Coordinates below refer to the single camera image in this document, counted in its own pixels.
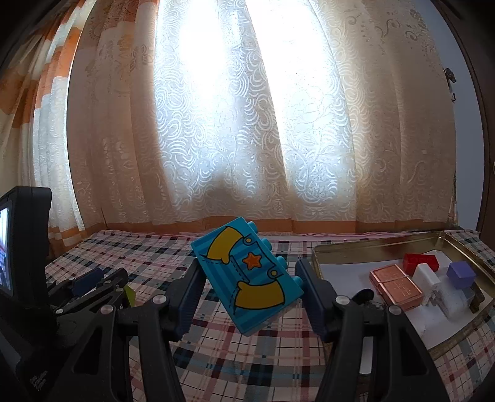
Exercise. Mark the orange banded white curtain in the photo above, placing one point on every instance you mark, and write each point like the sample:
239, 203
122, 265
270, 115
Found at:
38, 96

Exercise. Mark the brown wooden door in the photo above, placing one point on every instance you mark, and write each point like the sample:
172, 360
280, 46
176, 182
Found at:
475, 58

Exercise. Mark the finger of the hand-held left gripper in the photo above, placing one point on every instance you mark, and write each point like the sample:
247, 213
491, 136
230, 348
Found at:
112, 288
87, 280

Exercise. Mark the metal flower curtain hook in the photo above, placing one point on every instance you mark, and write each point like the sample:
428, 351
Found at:
449, 75

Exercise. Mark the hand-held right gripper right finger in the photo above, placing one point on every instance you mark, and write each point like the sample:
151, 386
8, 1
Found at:
309, 297

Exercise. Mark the red toy building block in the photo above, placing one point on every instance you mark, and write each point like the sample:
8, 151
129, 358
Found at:
419, 262

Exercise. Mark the pink under sheet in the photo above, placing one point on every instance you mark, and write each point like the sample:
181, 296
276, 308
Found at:
328, 233

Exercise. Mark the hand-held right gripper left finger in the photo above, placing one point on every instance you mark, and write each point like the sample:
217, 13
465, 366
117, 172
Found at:
189, 301

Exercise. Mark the green toy building block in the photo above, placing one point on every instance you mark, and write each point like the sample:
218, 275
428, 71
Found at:
130, 295

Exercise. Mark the cream lace curtain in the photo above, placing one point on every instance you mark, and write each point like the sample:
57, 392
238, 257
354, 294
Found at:
251, 116

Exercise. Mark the white charger plug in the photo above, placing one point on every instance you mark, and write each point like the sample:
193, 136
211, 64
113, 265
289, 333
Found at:
444, 293

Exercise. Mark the curtain tieback tassel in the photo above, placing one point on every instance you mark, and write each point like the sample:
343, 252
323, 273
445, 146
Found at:
453, 208

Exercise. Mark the gold metal tin box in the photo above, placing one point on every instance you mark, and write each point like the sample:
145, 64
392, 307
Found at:
456, 336

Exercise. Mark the white paper liner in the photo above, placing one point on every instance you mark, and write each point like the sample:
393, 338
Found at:
348, 270

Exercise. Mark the plaid bedsheet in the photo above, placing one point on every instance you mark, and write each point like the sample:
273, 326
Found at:
239, 363

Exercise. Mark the rose gold metal case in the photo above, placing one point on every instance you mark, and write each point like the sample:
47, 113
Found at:
398, 288

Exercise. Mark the blue toy building block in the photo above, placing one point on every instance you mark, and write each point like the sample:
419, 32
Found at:
251, 278

